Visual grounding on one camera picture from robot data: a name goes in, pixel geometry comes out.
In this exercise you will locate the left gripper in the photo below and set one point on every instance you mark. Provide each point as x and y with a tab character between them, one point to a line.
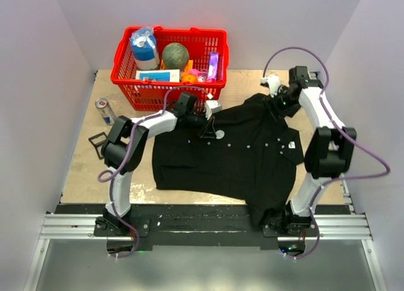
209	130

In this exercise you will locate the purple package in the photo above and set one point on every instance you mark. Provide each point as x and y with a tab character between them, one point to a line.
214	73

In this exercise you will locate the blue white wrapped roll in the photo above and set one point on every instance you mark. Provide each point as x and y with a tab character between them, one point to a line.
144	48

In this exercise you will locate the grey green ball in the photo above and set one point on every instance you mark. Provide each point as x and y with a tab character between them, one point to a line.
175	56

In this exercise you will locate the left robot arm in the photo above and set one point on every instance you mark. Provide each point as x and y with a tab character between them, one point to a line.
123	150

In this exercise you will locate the orange toy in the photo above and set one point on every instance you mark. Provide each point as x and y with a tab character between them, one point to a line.
189	74

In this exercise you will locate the black button shirt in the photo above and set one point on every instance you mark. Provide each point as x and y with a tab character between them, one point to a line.
255	161

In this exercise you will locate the red plastic basket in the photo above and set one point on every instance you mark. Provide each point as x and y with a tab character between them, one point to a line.
150	96

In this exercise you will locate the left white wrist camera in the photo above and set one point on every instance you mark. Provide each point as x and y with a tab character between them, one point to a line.
212	107

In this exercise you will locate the aluminium frame rail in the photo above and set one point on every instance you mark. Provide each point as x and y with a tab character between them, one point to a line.
331	227

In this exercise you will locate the silver blue drink can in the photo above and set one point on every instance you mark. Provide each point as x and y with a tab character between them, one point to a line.
103	106

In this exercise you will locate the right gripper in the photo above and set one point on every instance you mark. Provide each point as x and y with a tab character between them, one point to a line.
280	91

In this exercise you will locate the white blue box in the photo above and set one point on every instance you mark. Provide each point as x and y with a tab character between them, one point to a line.
165	75

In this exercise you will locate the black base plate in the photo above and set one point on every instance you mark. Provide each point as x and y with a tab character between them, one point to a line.
189	225

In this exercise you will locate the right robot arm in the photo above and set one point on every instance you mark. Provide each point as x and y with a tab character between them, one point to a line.
328	155

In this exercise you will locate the black square frame stand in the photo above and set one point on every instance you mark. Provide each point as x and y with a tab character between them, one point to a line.
97	141

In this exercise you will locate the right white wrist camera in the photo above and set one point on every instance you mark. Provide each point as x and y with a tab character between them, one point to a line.
272	82

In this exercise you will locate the pink toy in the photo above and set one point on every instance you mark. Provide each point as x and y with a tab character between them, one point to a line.
201	75

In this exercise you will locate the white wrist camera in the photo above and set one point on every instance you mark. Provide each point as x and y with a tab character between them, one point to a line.
212	107
272	82

